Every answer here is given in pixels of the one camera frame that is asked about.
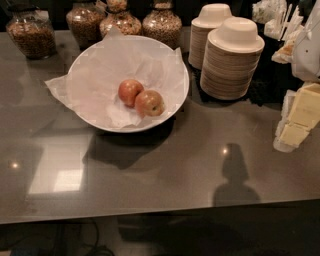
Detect wrapped plastic cutlery pile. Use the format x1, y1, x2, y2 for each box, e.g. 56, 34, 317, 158
252, 0, 303, 41

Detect stack paper bowls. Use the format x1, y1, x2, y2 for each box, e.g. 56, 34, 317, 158
188, 3, 232, 70
200, 17, 265, 100

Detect rear stack paper bowls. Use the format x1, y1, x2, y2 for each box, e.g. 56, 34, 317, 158
188, 3, 232, 70

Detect front stack paper bowls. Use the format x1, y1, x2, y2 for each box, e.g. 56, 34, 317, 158
200, 17, 265, 100

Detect large white bowl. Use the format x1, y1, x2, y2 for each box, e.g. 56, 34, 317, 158
65, 34, 191, 134

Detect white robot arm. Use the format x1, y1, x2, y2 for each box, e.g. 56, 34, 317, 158
273, 0, 320, 153

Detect glass cereal jar far left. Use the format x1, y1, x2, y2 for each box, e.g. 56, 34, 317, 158
6, 4, 56, 59

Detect black tray mat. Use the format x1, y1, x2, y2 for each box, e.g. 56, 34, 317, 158
191, 31, 304, 108

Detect glass cereal jar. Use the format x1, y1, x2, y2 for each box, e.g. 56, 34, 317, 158
99, 0, 142, 37
6, 4, 56, 59
66, 0, 105, 49
142, 0, 182, 49

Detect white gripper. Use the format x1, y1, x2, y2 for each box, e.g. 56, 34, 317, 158
273, 83, 320, 153

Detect white paper bowl liner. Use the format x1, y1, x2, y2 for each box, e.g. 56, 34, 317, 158
44, 26, 186, 130

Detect red apple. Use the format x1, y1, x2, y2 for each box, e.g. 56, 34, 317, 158
118, 79, 144, 108
135, 90, 165, 117

